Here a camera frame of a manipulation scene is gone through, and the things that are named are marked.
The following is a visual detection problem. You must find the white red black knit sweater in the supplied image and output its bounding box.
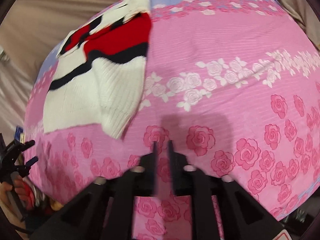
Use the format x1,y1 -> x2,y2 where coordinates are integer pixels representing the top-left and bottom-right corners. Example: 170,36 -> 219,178
43,0 -> 151,139

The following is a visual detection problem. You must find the person's left hand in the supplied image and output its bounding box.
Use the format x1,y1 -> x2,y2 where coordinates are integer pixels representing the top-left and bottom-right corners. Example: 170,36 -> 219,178
1,176 -> 35,213

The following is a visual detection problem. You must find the silver satin fabric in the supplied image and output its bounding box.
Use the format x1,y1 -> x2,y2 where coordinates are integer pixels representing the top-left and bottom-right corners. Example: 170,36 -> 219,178
0,56 -> 39,144

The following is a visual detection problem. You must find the pink floral bed sheet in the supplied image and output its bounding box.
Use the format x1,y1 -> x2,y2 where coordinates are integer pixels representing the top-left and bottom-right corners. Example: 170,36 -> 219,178
25,0 -> 319,239

